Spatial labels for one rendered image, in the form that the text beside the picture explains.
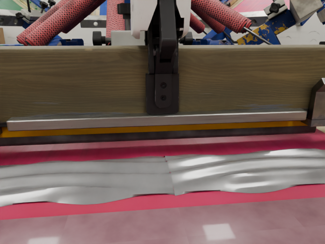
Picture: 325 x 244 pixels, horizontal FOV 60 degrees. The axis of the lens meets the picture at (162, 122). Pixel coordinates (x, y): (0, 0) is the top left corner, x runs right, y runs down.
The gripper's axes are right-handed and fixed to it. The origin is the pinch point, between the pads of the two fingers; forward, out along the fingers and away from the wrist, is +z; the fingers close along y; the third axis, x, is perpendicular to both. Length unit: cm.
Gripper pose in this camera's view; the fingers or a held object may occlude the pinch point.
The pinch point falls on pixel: (160, 89)
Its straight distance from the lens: 29.7
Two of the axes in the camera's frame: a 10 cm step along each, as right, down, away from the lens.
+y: 1.2, 3.0, -9.5
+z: 0.0, 9.5, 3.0
